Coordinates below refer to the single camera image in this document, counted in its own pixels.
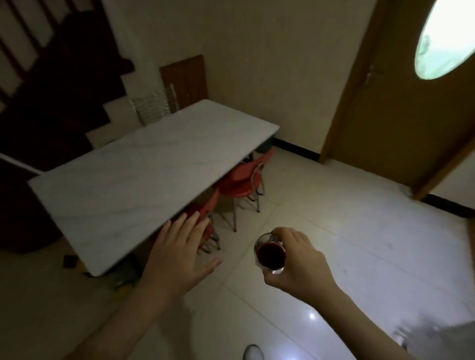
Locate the person's left hand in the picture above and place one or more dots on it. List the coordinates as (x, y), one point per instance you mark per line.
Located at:
(174, 259)

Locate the person's right forearm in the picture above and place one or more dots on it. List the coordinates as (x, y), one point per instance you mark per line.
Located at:
(360, 330)

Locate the small drinking glass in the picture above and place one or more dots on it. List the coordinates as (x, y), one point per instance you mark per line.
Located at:
(270, 256)

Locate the wooden door oval window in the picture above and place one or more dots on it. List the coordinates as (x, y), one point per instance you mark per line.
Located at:
(389, 111)

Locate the white marble dining table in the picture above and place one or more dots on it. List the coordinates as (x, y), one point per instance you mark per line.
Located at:
(148, 167)

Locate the person's white shoe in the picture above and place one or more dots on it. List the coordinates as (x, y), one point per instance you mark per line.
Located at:
(253, 353)

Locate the person's right hand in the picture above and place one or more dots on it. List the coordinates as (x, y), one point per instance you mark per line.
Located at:
(304, 270)

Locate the small black floor object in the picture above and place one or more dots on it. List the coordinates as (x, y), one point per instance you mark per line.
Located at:
(69, 261)

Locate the brown wooden board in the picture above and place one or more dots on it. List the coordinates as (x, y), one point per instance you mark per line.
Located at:
(185, 81)

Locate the red plastic chair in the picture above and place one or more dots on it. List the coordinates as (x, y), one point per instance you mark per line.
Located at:
(208, 207)
(241, 178)

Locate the dark wooden staircase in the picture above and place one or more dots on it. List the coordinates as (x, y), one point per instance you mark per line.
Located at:
(55, 92)

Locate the person's left forearm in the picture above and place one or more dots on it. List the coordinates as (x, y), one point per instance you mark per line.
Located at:
(122, 330)

